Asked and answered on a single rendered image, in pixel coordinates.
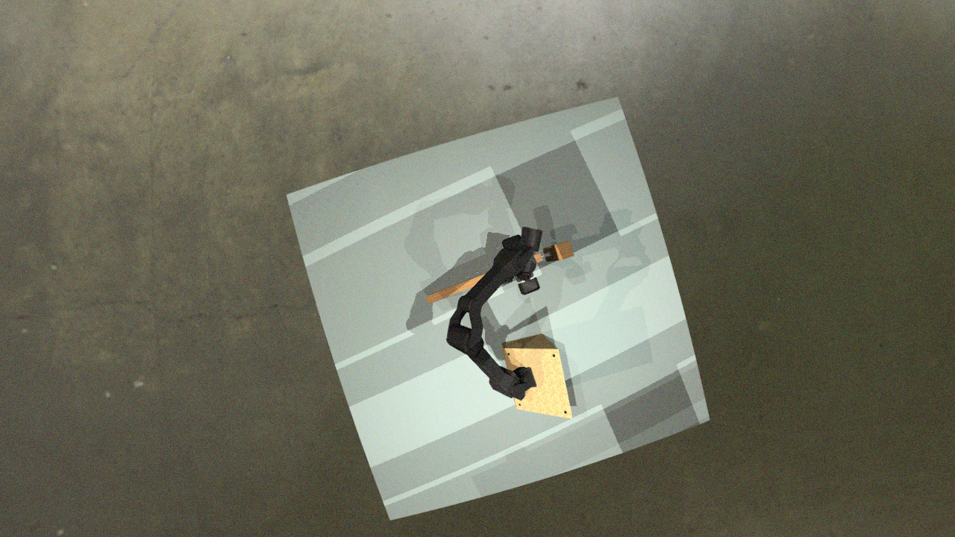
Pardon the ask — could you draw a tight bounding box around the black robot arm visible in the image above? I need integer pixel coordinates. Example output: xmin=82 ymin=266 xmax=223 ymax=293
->
xmin=446 ymin=227 xmax=542 ymax=401

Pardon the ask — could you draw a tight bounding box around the wooden post with slot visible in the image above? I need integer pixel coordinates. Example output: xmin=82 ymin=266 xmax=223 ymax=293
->
xmin=542 ymin=240 xmax=574 ymax=262

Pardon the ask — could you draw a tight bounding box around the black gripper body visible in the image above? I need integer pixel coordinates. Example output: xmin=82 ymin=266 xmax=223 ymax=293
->
xmin=502 ymin=235 xmax=540 ymax=295

